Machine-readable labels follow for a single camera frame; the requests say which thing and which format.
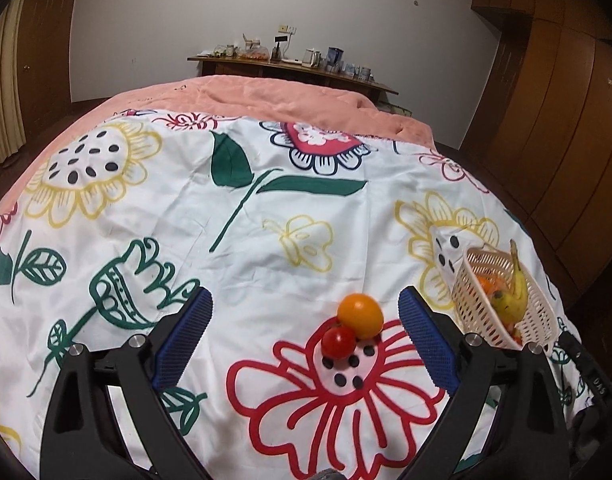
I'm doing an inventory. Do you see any blue white mug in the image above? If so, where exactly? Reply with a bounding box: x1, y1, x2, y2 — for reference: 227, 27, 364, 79
324, 47, 344, 73

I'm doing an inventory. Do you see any wooden headboard shelf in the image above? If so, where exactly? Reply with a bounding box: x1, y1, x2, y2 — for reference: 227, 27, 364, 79
187, 55, 399, 104

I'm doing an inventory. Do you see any yellow banana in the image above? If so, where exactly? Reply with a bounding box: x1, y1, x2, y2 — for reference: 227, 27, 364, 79
491, 240, 528, 332

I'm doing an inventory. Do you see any snack bag on shelf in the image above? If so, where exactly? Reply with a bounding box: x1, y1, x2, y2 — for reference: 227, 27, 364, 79
236, 38, 270, 62

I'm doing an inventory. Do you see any beige curtain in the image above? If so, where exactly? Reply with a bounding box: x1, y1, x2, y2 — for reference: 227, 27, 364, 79
0, 0, 26, 165

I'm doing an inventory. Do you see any black phone stand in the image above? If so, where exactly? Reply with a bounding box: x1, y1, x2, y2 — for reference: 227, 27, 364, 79
270, 35, 289, 63

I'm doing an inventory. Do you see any wooden wardrobe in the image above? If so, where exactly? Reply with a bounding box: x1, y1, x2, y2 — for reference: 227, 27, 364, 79
462, 0, 612, 304

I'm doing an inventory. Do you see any floral white duvet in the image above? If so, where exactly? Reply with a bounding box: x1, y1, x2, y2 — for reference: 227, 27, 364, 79
0, 110, 571, 479

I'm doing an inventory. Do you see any red cherry tomato far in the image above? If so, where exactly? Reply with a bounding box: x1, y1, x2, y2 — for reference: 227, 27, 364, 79
321, 325, 356, 361

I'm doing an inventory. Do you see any plastic bag of oranges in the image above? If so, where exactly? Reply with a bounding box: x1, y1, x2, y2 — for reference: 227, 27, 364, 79
476, 274, 510, 309

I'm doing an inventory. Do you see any wooden door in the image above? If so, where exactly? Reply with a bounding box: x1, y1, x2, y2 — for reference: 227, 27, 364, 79
16, 0, 75, 140

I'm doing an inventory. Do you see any cream plastic basket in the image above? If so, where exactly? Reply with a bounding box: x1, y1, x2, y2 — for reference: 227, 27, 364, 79
452, 244, 557, 354

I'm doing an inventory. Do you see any pink blanket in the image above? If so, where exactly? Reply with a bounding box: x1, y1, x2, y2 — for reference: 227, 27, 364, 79
0, 76, 435, 214

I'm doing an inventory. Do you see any orange mandarin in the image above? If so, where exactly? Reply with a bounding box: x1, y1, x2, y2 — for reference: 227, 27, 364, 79
336, 294, 384, 340

